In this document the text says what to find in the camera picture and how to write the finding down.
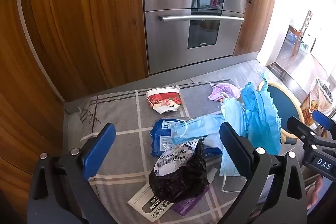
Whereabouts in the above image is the teal basin with beige rim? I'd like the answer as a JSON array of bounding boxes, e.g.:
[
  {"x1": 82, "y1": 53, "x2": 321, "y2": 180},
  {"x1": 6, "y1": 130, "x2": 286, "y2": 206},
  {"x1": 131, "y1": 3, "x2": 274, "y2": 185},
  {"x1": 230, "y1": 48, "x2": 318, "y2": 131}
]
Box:
[{"x1": 257, "y1": 81, "x2": 306, "y2": 146}]

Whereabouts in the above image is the white box with black stripes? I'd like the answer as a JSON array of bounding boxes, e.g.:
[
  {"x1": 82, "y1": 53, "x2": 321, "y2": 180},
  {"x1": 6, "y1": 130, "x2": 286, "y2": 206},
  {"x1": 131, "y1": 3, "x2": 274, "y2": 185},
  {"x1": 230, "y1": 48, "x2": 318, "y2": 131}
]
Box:
[{"x1": 127, "y1": 183, "x2": 174, "y2": 223}]

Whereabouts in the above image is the wooden cabinet door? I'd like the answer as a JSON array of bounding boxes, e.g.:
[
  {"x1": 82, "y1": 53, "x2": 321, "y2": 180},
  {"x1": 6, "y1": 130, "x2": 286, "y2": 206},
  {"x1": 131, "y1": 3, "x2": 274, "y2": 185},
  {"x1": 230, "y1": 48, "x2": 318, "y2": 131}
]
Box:
[
  {"x1": 233, "y1": 0, "x2": 279, "y2": 57},
  {"x1": 0, "y1": 0, "x2": 66, "y2": 205},
  {"x1": 20, "y1": 0, "x2": 149, "y2": 103}
]

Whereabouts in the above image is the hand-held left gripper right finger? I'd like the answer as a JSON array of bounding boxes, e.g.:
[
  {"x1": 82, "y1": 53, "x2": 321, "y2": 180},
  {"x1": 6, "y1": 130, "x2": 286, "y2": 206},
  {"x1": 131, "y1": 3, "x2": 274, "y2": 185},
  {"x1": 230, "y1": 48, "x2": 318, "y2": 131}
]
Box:
[{"x1": 219, "y1": 122, "x2": 307, "y2": 224}]

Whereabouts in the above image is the grey checked mat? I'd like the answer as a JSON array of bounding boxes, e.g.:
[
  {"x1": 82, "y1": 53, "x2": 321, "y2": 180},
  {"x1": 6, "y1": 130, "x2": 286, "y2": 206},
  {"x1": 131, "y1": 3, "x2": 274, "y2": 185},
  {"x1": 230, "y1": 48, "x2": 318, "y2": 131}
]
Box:
[{"x1": 63, "y1": 59, "x2": 307, "y2": 224}]

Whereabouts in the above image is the blue face mask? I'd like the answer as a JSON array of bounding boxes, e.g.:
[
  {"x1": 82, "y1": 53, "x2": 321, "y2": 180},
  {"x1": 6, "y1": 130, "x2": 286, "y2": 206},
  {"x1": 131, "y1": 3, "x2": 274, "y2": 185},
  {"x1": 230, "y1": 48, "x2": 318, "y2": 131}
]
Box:
[
  {"x1": 171, "y1": 114, "x2": 226, "y2": 146},
  {"x1": 220, "y1": 93, "x2": 253, "y2": 193}
]

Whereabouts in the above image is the printed snack bag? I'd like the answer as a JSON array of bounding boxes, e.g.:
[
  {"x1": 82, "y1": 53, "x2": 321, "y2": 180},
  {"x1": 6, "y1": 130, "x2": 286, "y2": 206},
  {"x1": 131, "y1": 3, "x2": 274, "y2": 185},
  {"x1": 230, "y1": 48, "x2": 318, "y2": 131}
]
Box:
[{"x1": 301, "y1": 78, "x2": 334, "y2": 126}]

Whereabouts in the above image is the wooden chair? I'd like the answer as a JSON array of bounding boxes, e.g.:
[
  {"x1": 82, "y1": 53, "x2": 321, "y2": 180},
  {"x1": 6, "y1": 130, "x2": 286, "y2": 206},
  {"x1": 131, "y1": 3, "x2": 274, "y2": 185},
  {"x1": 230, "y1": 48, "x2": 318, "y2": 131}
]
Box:
[{"x1": 292, "y1": 10, "x2": 315, "y2": 57}]

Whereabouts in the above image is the blue wet wipes packet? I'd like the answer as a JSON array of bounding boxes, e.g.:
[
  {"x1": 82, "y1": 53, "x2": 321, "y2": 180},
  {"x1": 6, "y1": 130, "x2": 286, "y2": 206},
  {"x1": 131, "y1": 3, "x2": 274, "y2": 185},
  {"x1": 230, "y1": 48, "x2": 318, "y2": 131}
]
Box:
[{"x1": 150, "y1": 118, "x2": 223, "y2": 158}]

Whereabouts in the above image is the person's right hand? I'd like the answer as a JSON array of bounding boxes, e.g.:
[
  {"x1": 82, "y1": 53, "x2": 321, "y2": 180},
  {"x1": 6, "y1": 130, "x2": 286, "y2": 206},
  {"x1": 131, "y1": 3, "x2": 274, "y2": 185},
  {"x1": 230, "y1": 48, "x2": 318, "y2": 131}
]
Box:
[{"x1": 306, "y1": 175, "x2": 324, "y2": 211}]

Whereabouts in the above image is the black plastic bag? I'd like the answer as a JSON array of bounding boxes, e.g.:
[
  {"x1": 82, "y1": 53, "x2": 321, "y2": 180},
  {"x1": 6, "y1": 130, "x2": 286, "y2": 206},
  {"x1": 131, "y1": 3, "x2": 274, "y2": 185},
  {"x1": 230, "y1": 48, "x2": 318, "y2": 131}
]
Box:
[{"x1": 149, "y1": 139, "x2": 210, "y2": 203}]

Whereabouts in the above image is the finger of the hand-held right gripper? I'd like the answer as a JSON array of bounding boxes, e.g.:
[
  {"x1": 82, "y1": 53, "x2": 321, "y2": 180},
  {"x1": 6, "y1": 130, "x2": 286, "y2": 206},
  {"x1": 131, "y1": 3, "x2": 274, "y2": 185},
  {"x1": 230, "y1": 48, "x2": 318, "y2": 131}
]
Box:
[
  {"x1": 287, "y1": 116, "x2": 324, "y2": 146},
  {"x1": 312, "y1": 109, "x2": 336, "y2": 135}
]

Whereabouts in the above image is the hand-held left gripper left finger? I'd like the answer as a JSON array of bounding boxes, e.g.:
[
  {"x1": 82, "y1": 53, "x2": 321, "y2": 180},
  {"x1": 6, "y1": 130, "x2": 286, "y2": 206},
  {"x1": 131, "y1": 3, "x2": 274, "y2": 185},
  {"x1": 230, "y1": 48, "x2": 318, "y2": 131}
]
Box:
[{"x1": 28, "y1": 123, "x2": 124, "y2": 224}]

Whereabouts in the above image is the purple wrapper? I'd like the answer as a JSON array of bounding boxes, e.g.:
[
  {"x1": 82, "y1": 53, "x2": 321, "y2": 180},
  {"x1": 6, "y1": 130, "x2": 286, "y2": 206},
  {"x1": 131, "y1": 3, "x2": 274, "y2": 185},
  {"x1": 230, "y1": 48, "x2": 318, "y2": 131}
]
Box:
[{"x1": 208, "y1": 81, "x2": 242, "y2": 102}]

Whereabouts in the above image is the purple spray bottle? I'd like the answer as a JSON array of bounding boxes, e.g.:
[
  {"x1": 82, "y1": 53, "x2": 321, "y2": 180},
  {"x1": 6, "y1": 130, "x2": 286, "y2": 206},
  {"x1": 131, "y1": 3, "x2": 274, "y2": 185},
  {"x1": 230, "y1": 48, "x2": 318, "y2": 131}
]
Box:
[{"x1": 172, "y1": 183, "x2": 210, "y2": 217}]

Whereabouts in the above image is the blue crinkled plastic bag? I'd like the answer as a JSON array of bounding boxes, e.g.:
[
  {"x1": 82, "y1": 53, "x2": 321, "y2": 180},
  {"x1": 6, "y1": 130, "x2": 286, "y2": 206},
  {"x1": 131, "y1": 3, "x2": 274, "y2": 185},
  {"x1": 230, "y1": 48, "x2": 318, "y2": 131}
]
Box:
[{"x1": 240, "y1": 78, "x2": 282, "y2": 157}]

